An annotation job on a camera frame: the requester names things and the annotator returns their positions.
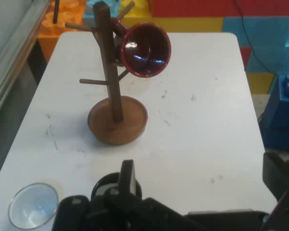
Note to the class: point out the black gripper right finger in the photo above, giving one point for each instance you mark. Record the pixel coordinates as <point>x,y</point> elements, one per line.
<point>277,173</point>

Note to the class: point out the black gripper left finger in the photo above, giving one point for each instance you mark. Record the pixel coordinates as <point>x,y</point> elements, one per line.
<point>127,178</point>

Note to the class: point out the dark red enamel mug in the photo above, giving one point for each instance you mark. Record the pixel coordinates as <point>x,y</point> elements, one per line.
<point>147,49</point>

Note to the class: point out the black round cup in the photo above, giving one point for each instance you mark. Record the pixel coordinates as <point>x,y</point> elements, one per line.
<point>103,184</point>

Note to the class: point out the dark blue foam brick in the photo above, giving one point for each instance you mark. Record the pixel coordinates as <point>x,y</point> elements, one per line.
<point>281,113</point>

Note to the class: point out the small yellow foam block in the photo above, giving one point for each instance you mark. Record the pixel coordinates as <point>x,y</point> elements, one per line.
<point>260,83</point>

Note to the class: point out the brown wooden mug tree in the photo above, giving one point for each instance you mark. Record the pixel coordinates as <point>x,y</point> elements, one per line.
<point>109,72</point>

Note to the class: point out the small red foam block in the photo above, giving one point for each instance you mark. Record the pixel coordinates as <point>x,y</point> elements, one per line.
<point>245,57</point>

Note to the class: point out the light blue foam block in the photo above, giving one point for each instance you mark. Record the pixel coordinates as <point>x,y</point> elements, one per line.
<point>260,38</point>

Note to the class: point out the orange foam block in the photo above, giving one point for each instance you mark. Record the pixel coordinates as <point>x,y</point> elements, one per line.
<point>55,31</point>

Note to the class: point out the long yellow foam block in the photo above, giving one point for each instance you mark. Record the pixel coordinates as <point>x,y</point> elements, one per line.
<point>195,24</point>

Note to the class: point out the large red foam block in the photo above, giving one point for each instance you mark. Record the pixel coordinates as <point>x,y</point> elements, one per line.
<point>207,8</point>

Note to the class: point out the black upright rod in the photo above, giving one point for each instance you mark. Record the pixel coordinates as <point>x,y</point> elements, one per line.
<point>55,12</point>

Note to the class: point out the grey aluminium frame rail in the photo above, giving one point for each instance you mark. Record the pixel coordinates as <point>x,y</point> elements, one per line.
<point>12,57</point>

